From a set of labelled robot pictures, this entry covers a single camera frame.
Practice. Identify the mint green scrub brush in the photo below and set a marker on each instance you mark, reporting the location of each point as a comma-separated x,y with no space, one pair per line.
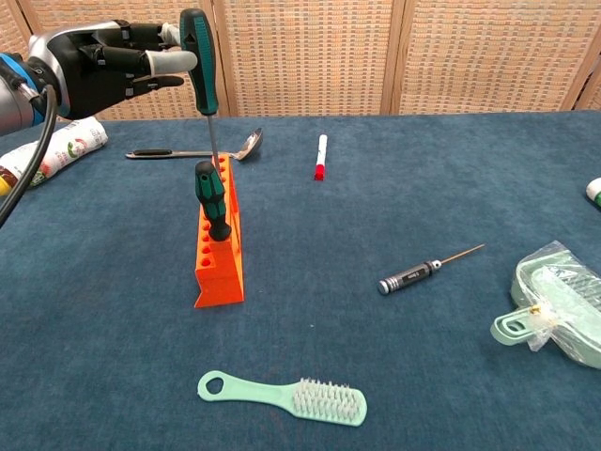
263,394

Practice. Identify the orange tool rack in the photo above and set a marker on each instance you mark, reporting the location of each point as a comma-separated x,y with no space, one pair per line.
223,286

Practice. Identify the mint dustpan in plastic bag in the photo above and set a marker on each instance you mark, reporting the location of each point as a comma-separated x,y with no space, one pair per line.
568,319

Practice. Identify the black precision screwdriver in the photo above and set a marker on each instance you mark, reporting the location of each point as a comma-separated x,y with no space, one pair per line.
408,277

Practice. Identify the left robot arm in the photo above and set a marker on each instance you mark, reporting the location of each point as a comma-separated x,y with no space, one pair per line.
14,103

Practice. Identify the short green black screwdriver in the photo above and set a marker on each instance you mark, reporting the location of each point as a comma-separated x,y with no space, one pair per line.
213,202

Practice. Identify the white green bottle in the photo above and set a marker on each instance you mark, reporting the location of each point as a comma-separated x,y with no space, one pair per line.
595,190

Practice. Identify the long teal black screwdriver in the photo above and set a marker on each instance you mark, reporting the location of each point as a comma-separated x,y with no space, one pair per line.
202,61

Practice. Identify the white printed bottle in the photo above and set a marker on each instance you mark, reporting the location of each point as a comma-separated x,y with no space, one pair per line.
70,145

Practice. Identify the white marker red cap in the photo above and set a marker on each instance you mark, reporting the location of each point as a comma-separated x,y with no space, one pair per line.
321,160

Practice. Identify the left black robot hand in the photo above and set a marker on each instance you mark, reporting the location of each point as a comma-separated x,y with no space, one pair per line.
89,80

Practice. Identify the woven folding screen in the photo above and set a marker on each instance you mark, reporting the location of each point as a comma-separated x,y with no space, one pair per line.
305,47

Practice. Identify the blue table cloth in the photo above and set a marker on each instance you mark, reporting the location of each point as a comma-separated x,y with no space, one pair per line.
328,329

